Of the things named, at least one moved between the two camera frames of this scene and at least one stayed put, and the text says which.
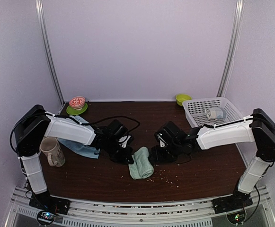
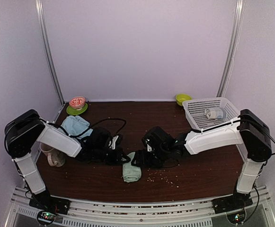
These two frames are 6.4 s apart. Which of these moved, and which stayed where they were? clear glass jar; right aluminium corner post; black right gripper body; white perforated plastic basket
Moved: black right gripper body
Stayed: white perforated plastic basket; right aluminium corner post; clear glass jar
